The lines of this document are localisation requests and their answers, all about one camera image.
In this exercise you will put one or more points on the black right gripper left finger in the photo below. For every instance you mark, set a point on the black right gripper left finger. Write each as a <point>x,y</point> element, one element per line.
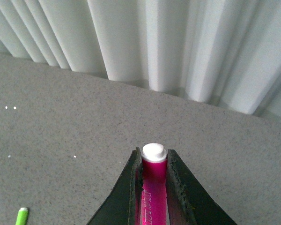
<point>123,204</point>

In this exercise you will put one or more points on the pink marker pen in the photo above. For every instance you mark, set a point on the pink marker pen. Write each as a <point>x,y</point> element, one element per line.
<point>153,206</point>

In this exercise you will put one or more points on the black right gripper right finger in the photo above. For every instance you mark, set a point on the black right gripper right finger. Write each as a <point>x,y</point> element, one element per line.
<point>187,201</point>

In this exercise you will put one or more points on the green marker pen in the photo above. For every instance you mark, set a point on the green marker pen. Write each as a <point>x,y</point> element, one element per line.
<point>22,216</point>

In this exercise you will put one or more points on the white pleated curtain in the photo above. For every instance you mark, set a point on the white pleated curtain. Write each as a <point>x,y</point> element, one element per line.
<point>225,53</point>

